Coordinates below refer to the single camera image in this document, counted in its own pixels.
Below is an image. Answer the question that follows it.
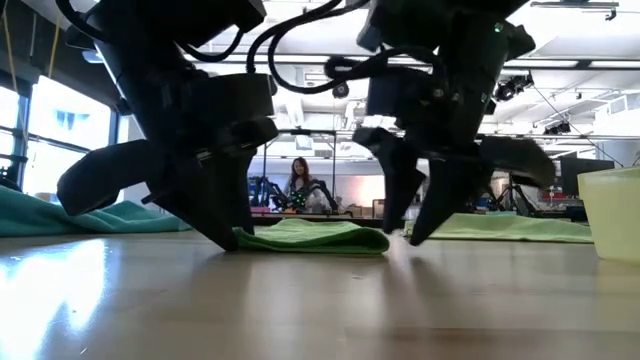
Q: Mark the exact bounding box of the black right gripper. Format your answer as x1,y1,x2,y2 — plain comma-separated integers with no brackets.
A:
352,58,556,246

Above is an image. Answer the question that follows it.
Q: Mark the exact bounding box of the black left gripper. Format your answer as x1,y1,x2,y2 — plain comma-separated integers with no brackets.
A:
56,71,280,253

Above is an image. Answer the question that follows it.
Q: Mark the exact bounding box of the green microfiber towel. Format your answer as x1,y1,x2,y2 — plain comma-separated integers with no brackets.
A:
232,218,391,256
403,212,595,245

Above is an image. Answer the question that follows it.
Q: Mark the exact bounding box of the teal microfiber towel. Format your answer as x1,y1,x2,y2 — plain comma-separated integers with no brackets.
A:
0,184,194,239

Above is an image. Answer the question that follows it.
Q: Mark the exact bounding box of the yellow translucent plastic basket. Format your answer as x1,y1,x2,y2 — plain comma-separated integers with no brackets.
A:
577,167,640,266

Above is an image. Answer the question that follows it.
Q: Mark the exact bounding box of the person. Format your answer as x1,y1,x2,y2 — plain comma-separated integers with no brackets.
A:
283,156,326,214

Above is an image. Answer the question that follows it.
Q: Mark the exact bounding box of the bright window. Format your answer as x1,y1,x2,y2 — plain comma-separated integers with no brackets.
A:
22,74,114,201

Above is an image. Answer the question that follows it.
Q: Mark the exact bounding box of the black monitor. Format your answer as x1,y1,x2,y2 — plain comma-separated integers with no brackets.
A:
559,156,616,199

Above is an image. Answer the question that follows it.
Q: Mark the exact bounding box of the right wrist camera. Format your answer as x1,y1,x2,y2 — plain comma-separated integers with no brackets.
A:
366,67,434,119

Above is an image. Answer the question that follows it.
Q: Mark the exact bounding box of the black workstation frame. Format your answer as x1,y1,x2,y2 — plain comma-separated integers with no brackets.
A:
259,128,339,201

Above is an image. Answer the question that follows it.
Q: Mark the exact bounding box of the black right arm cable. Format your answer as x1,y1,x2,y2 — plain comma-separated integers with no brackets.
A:
246,0,446,96

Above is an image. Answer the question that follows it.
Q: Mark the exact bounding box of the yellow hanging cord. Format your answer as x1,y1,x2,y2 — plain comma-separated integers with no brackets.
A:
47,14,62,79

